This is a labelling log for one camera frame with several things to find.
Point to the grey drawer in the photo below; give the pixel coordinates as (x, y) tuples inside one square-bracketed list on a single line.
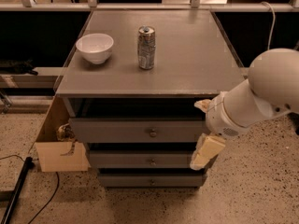
[(140, 159), (137, 131), (163, 180)]

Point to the black object on ledge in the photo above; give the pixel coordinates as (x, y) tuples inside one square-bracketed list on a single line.
[(17, 67)]

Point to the silver drink can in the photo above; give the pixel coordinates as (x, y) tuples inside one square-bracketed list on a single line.
[(146, 47)]

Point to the grey bottom drawer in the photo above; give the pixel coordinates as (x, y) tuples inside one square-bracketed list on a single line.
[(163, 180)]

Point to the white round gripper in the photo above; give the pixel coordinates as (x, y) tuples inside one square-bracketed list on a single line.
[(219, 116)]

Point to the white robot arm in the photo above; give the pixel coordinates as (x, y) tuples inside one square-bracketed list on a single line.
[(271, 90)]

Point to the crumpled item in box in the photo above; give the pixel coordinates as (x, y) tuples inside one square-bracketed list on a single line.
[(65, 133)]

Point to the grey middle drawer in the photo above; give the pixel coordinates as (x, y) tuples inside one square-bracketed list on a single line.
[(140, 159)]

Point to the clear acrylic guard panel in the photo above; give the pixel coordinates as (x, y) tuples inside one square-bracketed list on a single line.
[(243, 70)]

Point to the black bar on floor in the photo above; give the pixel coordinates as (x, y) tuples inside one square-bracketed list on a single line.
[(12, 196)]

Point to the open cardboard box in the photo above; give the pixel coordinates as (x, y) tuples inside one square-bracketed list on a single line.
[(54, 155)]

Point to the white ceramic bowl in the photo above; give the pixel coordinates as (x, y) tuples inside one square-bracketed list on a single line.
[(95, 48)]

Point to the metal railing frame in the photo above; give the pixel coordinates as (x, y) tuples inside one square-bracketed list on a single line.
[(86, 5)]

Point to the grey drawer cabinet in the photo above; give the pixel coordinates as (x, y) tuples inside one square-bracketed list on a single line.
[(192, 62)]

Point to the grey top drawer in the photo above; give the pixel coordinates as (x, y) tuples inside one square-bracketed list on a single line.
[(137, 131)]

